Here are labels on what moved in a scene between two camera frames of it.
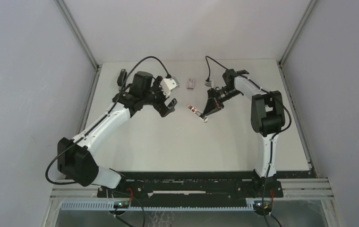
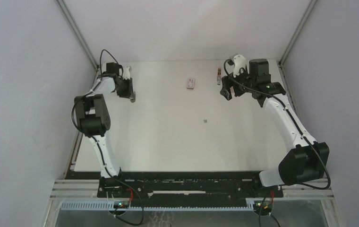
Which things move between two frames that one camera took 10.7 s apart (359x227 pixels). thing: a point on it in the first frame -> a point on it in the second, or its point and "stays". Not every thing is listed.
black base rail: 193,185 stays
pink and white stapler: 196,112 -> 218,79
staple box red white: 190,83 stays
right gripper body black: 223,94 -> 238,90
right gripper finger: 211,106 -> 226,92
